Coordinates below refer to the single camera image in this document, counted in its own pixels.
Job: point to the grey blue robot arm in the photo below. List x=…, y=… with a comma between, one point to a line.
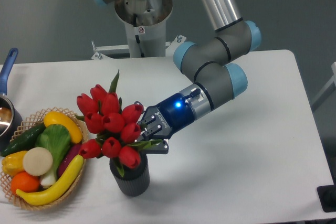
x=215, y=79

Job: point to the beige round radish slice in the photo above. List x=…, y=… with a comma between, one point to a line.
x=37, y=161

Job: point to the yellow squash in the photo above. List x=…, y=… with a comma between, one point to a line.
x=63, y=125

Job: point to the black device at table edge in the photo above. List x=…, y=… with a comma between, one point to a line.
x=327, y=197

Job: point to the orange fruit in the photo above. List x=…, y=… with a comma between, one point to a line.
x=25, y=182

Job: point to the red tulip bouquet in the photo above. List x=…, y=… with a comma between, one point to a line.
x=117, y=129

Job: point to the white frame at right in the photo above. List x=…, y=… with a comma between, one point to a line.
x=324, y=92

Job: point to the blue handled saucepan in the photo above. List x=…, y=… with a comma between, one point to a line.
x=10, y=117

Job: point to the yellow banana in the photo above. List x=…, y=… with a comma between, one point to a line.
x=54, y=192

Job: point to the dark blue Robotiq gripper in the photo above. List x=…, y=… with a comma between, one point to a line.
x=163, y=120

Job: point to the woven wicker basket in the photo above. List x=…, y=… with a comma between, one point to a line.
x=29, y=122

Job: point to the green bok choy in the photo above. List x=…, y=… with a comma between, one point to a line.
x=56, y=139

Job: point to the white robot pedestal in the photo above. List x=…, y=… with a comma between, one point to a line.
x=145, y=27

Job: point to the purple sweet potato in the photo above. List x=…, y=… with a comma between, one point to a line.
x=73, y=151

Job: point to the green cucumber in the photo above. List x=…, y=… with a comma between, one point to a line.
x=24, y=141

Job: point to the yellow bell pepper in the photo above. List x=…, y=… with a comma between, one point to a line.
x=13, y=163

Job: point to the dark grey ribbed vase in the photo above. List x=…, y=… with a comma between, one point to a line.
x=135, y=181

